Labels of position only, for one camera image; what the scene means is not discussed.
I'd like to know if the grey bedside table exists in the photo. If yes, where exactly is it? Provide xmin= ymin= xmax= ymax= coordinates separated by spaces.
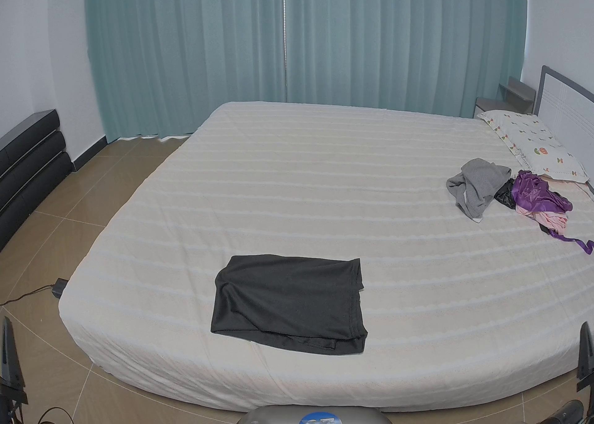
xmin=476 ymin=76 xmax=536 ymax=114

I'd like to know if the pink garment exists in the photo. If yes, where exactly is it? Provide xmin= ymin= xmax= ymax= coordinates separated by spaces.
xmin=516 ymin=206 xmax=569 ymax=235

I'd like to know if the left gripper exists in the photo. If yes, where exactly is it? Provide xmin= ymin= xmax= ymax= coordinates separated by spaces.
xmin=0 ymin=315 xmax=28 ymax=406

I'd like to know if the white printed pillow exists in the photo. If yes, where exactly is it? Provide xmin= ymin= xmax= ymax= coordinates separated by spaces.
xmin=477 ymin=109 xmax=589 ymax=182

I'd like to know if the black chest of drawers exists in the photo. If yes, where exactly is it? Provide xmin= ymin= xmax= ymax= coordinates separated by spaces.
xmin=0 ymin=109 xmax=73 ymax=253

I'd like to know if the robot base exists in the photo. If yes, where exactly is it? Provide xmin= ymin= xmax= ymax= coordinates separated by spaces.
xmin=237 ymin=406 xmax=390 ymax=424

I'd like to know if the bed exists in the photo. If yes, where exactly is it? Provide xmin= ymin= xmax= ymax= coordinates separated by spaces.
xmin=58 ymin=65 xmax=594 ymax=413

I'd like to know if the black shiny garment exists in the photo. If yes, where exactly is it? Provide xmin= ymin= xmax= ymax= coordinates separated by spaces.
xmin=494 ymin=178 xmax=517 ymax=209

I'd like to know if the grey garment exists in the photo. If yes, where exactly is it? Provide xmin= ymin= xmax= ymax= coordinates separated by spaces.
xmin=445 ymin=158 xmax=512 ymax=221

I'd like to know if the purple garment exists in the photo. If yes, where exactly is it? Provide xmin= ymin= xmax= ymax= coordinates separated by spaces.
xmin=512 ymin=170 xmax=594 ymax=256

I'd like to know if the black cable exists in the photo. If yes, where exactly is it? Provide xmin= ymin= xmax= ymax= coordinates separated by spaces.
xmin=0 ymin=285 xmax=55 ymax=306
xmin=39 ymin=407 xmax=70 ymax=424

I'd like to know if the blue-green curtain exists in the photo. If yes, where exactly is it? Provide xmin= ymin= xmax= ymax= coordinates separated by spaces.
xmin=282 ymin=0 xmax=529 ymax=118
xmin=84 ymin=0 xmax=288 ymax=142

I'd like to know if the black T-shirt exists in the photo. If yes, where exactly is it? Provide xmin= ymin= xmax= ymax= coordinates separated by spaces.
xmin=210 ymin=254 xmax=368 ymax=356

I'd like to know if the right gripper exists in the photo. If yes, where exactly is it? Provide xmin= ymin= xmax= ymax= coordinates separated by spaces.
xmin=575 ymin=321 xmax=594 ymax=392

